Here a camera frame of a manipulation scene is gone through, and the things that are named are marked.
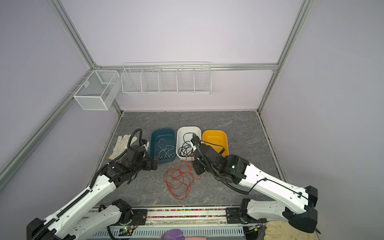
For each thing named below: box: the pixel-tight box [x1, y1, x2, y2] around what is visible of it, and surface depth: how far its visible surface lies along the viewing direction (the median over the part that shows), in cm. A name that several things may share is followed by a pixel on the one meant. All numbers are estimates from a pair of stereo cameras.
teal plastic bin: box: [150, 128, 176, 164], surface depth 101 cm
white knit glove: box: [108, 134, 138, 161], surface depth 104 cm
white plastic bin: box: [176, 126, 202, 161], surface depth 103 cm
